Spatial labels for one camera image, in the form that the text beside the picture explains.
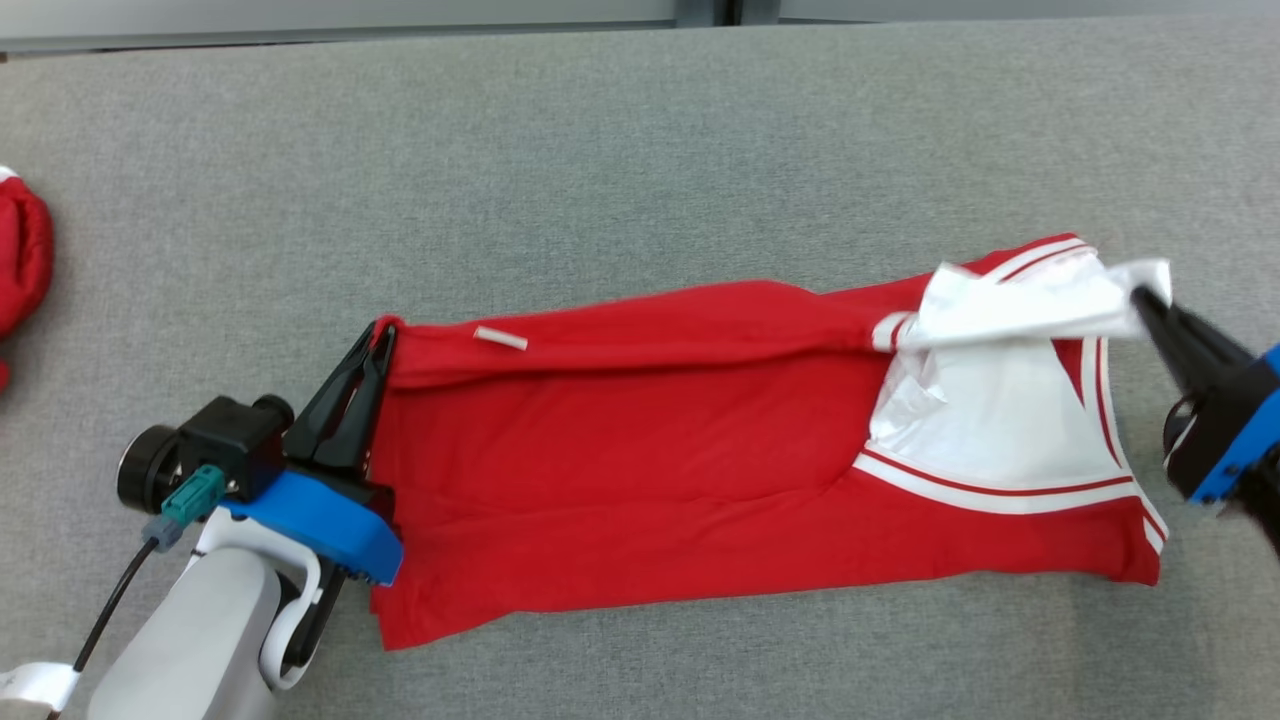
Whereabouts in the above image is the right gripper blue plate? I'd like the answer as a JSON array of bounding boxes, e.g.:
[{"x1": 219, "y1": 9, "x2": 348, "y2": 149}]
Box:
[{"x1": 1133, "y1": 287, "x2": 1280, "y2": 559}]

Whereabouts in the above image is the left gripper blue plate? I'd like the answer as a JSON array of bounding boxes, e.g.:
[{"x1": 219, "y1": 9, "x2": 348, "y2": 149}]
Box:
[{"x1": 222, "y1": 322, "x2": 405, "y2": 643}]

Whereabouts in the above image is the red jersey with striped trim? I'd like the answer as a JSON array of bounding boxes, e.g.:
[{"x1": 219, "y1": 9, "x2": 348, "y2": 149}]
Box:
[{"x1": 368, "y1": 233, "x2": 1173, "y2": 651}]

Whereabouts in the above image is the red garment with white patch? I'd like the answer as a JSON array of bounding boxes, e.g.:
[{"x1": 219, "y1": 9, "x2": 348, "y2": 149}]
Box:
[{"x1": 0, "y1": 165, "x2": 55, "y2": 393}]

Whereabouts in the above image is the black left cable teal plug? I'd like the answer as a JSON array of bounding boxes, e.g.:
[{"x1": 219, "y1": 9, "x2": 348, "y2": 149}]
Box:
[{"x1": 45, "y1": 465, "x2": 229, "y2": 720}]

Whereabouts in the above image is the white tag on left cable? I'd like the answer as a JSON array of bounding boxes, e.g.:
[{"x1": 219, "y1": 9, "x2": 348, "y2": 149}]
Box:
[{"x1": 0, "y1": 660, "x2": 81, "y2": 713}]

